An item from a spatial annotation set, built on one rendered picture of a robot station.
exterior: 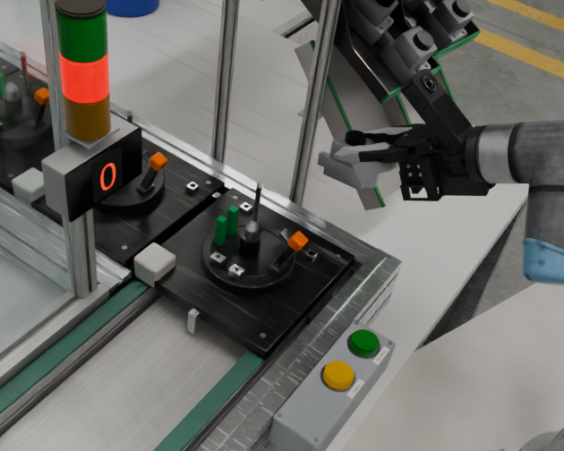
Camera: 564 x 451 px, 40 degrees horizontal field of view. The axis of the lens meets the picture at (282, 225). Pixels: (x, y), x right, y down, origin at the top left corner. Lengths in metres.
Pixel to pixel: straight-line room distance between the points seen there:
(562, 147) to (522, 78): 2.85
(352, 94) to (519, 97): 2.39
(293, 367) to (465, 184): 0.34
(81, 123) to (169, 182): 0.43
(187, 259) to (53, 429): 0.31
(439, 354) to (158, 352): 0.44
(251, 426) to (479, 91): 2.75
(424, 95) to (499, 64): 2.84
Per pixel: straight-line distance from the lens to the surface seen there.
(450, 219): 1.48
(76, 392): 1.08
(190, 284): 1.12
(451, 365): 1.25
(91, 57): 0.83
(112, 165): 0.93
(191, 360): 1.10
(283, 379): 1.05
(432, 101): 0.99
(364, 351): 1.08
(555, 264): 0.91
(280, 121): 1.62
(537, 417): 1.24
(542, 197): 0.93
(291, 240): 1.06
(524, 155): 0.94
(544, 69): 3.90
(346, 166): 1.09
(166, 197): 1.25
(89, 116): 0.87
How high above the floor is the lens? 1.81
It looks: 43 degrees down
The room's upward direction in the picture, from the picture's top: 10 degrees clockwise
